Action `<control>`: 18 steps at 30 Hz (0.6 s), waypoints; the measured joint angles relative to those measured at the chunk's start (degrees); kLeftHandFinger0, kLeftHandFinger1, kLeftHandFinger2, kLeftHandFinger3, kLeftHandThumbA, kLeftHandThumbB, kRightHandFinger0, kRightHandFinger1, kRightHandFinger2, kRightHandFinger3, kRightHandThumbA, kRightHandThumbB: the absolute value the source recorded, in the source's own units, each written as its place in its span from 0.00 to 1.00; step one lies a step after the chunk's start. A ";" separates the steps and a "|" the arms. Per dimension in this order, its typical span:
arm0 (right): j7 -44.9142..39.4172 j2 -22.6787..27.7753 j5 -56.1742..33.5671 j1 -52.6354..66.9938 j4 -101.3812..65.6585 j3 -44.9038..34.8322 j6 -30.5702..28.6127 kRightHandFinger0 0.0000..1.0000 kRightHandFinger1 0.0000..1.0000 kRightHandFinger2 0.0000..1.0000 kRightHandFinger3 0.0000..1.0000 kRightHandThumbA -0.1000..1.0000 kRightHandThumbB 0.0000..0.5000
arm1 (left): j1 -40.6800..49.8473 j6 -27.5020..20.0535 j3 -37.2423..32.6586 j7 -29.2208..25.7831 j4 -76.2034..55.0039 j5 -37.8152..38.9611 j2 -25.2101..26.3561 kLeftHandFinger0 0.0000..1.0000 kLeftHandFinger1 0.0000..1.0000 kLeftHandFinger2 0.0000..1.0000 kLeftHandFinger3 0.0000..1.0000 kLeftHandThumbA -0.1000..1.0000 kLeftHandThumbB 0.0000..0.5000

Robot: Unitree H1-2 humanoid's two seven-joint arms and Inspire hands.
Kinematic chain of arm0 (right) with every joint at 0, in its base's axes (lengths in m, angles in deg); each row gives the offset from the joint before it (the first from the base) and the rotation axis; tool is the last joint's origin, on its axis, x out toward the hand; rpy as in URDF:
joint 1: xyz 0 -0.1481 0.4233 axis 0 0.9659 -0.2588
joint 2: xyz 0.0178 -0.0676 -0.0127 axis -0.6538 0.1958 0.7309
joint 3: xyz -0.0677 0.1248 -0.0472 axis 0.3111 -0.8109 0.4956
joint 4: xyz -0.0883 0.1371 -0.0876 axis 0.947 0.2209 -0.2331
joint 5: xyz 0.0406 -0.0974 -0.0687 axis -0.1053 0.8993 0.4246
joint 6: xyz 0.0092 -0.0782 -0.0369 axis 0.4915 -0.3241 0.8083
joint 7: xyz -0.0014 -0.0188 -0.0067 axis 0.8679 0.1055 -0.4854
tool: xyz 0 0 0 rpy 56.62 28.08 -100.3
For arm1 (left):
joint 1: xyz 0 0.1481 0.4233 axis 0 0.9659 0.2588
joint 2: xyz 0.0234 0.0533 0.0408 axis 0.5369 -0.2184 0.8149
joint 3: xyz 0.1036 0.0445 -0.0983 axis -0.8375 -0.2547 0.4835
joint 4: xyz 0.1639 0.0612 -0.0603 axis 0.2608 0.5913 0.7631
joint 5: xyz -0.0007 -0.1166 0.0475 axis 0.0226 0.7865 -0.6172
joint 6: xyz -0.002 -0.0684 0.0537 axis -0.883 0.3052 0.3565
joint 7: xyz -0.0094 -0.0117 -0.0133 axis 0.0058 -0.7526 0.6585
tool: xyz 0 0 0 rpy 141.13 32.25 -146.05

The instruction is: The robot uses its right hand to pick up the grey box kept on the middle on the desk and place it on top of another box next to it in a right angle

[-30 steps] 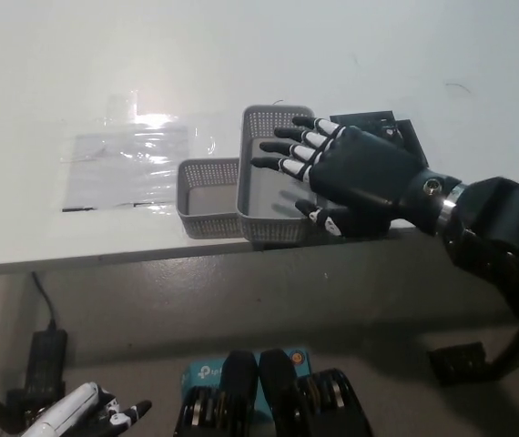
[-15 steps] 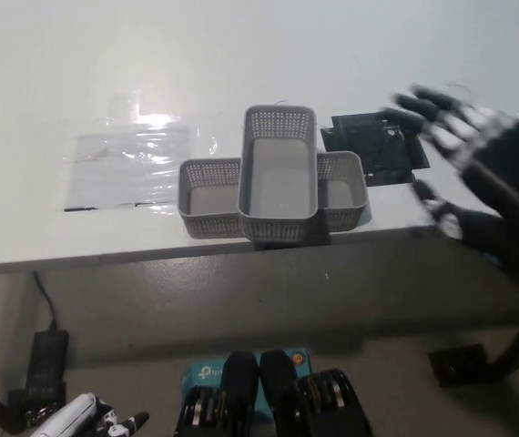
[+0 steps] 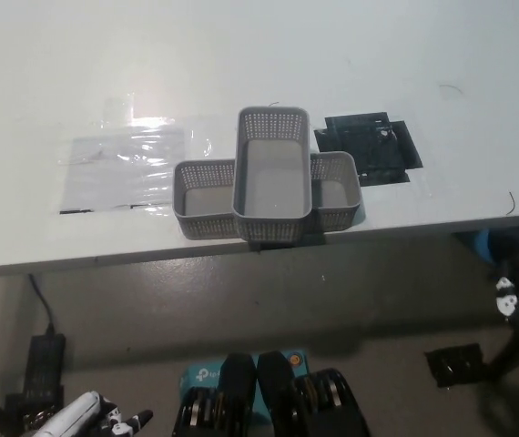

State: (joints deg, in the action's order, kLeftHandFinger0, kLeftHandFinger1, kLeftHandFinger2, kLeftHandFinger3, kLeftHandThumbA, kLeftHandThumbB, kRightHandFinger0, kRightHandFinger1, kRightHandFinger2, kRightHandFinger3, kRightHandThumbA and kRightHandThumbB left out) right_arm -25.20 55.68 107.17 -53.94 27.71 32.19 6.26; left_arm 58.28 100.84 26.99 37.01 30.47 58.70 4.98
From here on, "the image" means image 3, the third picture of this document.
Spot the teal tp-link cardboard box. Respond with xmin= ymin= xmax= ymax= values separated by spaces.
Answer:
xmin=178 ymin=348 xmax=310 ymax=418

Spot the black table foot plate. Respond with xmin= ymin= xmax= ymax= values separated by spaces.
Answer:
xmin=424 ymin=342 xmax=486 ymax=389

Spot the clear plastic sheet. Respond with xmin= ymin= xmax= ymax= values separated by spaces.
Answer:
xmin=57 ymin=127 xmax=188 ymax=216

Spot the black plastic base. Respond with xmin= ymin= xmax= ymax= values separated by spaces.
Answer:
xmin=4 ymin=386 xmax=66 ymax=427

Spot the grey perforated plastic basket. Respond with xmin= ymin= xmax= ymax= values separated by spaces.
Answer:
xmin=172 ymin=151 xmax=363 ymax=241
xmin=231 ymin=106 xmax=314 ymax=254

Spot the black power adapter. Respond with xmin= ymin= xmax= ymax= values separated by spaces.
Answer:
xmin=25 ymin=333 xmax=67 ymax=413

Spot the blue round object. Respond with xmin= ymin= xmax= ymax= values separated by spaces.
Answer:
xmin=472 ymin=229 xmax=494 ymax=266

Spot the black adapter cable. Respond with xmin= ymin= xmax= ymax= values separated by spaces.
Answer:
xmin=28 ymin=272 xmax=56 ymax=337

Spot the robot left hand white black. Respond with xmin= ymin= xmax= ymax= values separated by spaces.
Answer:
xmin=22 ymin=390 xmax=155 ymax=437

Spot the black table leg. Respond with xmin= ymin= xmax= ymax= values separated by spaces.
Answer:
xmin=480 ymin=318 xmax=519 ymax=381

